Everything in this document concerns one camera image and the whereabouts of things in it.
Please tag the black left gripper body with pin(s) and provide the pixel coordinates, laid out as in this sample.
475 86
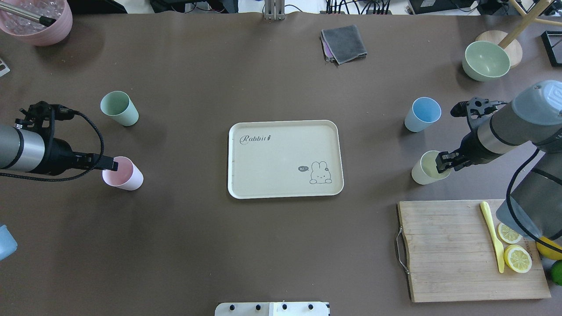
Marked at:
59 154

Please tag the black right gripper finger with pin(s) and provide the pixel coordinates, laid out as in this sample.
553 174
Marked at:
450 160

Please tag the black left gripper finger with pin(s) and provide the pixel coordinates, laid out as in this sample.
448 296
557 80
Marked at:
102 162

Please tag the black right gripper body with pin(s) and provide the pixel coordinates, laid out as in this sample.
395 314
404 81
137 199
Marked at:
468 147

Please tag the cream plastic cup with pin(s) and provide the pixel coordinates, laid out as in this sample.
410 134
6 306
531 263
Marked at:
425 170

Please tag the pink plastic cup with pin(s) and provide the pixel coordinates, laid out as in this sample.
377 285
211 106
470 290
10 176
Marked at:
127 177

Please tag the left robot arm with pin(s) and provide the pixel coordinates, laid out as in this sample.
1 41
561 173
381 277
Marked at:
10 143

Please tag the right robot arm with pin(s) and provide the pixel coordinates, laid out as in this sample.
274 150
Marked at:
533 206

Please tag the cream rabbit tray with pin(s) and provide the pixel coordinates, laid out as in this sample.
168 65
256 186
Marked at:
284 159

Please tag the blue plastic cup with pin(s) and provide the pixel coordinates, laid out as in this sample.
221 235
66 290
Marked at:
423 113

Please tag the green plastic cup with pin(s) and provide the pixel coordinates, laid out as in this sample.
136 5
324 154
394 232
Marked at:
118 106

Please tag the yellow plastic knife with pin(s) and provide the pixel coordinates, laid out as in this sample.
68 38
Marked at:
498 246

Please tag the green ceramic bowl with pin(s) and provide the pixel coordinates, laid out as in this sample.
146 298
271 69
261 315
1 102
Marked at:
485 61

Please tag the wooden cutting board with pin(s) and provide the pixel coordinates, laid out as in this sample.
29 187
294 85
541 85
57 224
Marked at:
449 256

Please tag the lemon half slice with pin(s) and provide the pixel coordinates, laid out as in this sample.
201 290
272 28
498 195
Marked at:
507 234
517 258

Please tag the wooden mug tree stand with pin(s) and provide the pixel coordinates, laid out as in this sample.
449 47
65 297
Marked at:
508 41

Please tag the whole yellow lemon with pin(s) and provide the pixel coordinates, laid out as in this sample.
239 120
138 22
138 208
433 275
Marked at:
547 252

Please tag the pink bowl with ice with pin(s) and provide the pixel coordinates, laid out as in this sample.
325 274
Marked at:
34 33

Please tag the metal muddler in bowl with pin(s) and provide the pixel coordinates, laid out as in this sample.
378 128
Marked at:
36 18

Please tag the green lime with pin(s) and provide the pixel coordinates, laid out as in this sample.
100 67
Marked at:
556 272

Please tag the grey folded cloth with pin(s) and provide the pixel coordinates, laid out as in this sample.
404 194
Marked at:
344 44

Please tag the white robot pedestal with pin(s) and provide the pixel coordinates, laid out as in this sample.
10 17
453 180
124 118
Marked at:
273 309

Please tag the aluminium frame post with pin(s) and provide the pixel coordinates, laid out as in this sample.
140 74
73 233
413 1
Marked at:
274 10

